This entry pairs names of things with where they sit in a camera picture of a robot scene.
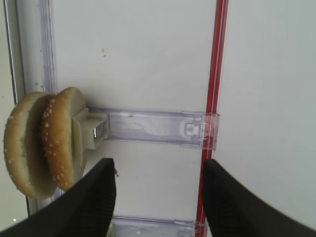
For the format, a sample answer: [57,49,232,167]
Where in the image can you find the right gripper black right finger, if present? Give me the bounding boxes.
[202,159,316,237]

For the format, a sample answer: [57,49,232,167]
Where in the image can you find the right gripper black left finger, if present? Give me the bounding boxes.
[0,158,116,237]

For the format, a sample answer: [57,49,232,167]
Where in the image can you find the sesame bun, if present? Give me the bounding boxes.
[3,92,56,199]
[41,87,86,191]

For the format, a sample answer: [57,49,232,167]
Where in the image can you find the white metal tray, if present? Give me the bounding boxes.
[0,1,27,225]

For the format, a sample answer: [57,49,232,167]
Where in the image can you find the white bun holder block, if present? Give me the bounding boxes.
[72,108,109,170]

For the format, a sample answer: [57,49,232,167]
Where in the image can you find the right red strip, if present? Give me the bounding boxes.
[195,0,229,237]

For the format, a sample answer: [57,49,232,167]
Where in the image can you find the right lower clear cross rail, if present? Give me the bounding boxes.
[107,216,207,237]

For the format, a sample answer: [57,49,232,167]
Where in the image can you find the clear cross rail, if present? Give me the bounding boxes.
[107,216,207,237]
[89,107,220,151]

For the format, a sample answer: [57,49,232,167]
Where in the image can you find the right upper clear cross rail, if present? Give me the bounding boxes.
[89,107,220,151]

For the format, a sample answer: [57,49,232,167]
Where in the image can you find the right clear long rail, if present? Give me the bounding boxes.
[17,0,60,208]

